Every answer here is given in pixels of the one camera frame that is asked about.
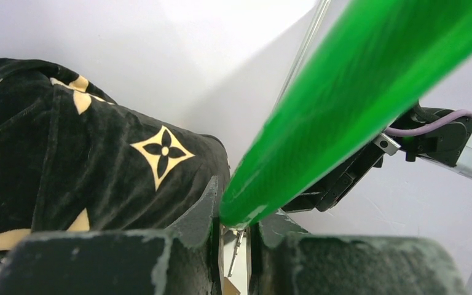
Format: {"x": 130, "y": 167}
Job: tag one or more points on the cable lock keys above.
{"x": 233, "y": 238}

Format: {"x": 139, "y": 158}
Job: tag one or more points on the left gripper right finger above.
{"x": 285, "y": 259}

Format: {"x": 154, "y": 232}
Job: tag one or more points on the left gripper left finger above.
{"x": 183, "y": 258}

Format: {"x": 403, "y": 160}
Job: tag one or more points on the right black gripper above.
{"x": 333, "y": 187}

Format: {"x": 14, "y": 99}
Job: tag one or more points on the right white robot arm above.
{"x": 440, "y": 136}

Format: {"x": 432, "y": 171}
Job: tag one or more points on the black floral pillow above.
{"x": 74, "y": 160}

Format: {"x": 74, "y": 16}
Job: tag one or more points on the green cable lock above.
{"x": 377, "y": 60}

